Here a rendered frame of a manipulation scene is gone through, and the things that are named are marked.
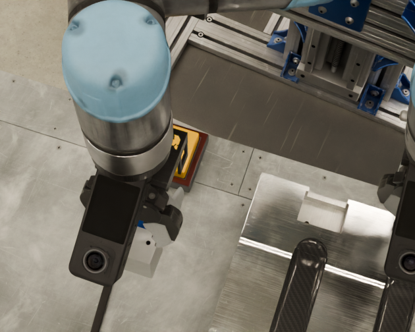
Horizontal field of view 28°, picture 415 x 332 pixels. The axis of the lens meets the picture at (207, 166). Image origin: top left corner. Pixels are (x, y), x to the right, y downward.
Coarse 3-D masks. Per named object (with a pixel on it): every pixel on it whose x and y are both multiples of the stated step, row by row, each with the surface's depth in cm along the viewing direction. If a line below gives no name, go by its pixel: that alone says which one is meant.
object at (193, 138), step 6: (174, 126) 106; (192, 132) 106; (192, 138) 106; (198, 138) 107; (174, 144) 105; (192, 144) 105; (192, 150) 105; (192, 156) 107; (186, 162) 104; (186, 168) 105
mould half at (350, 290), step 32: (256, 192) 97; (288, 192) 97; (256, 224) 95; (288, 224) 95; (352, 224) 96; (384, 224) 96; (256, 256) 94; (288, 256) 94; (352, 256) 94; (384, 256) 94; (224, 288) 93; (256, 288) 93; (320, 288) 93; (352, 288) 93; (224, 320) 91; (256, 320) 91; (320, 320) 91; (352, 320) 91
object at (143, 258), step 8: (136, 232) 88; (144, 232) 88; (136, 240) 88; (144, 240) 88; (152, 240) 88; (136, 248) 88; (144, 248) 88; (152, 248) 88; (160, 248) 91; (128, 256) 87; (136, 256) 87; (144, 256) 87; (152, 256) 87; (160, 256) 93; (128, 264) 90; (136, 264) 89; (144, 264) 88; (152, 264) 89; (136, 272) 91; (144, 272) 90; (152, 272) 91
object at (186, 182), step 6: (180, 126) 108; (198, 132) 108; (204, 138) 108; (204, 144) 107; (198, 150) 107; (198, 156) 106; (192, 162) 106; (192, 168) 106; (192, 174) 105; (174, 180) 105; (180, 180) 105; (186, 180) 105
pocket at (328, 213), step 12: (312, 192) 99; (312, 204) 99; (324, 204) 99; (336, 204) 98; (348, 204) 97; (300, 216) 99; (312, 216) 99; (324, 216) 99; (336, 216) 99; (324, 228) 98; (336, 228) 98
